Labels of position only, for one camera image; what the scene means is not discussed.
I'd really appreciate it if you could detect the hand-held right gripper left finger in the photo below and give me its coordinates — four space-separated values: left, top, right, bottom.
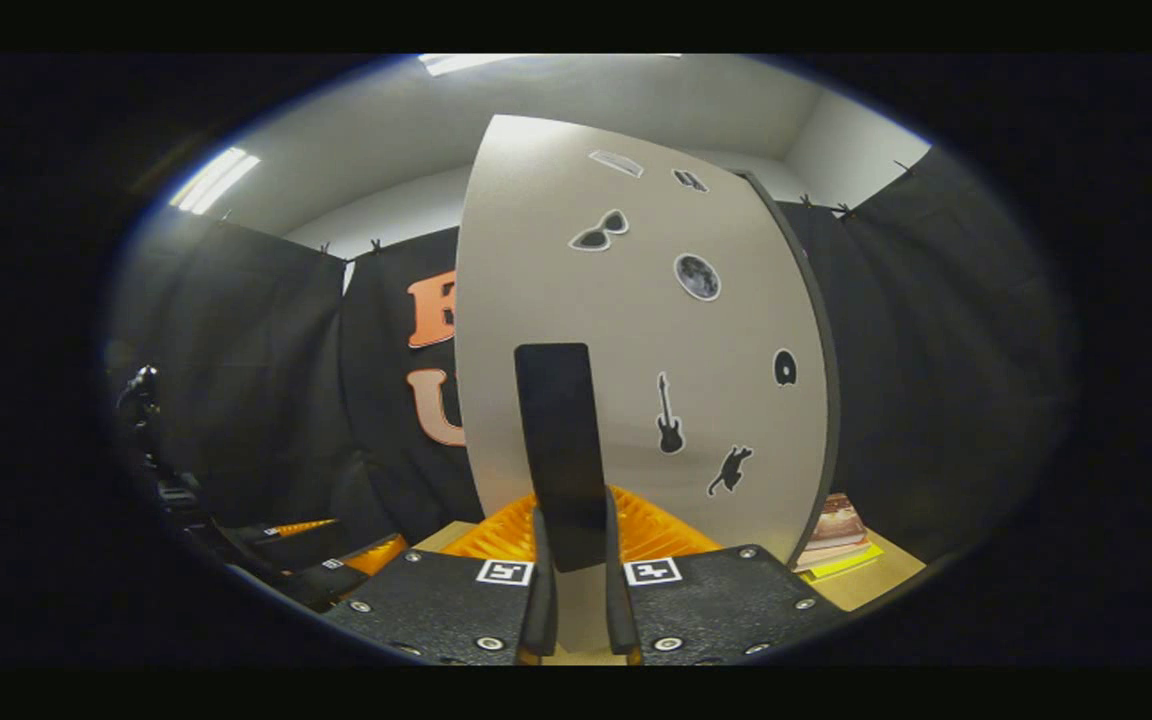
321 487 559 666

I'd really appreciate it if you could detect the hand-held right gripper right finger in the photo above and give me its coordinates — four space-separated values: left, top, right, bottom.
604 485 847 666

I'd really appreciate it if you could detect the black cabinet door handle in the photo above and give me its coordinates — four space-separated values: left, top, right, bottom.
514 342 609 574

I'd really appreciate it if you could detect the beige cabinet door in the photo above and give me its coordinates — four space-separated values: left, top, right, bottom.
454 113 832 656

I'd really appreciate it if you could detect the black backdrop cloth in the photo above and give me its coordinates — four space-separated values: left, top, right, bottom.
106 145 1072 601

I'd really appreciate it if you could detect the brown book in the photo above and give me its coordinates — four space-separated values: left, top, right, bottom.
796 493 872 569

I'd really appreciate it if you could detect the ceiling light panel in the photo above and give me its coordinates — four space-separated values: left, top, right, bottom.
169 147 262 216
418 53 537 77

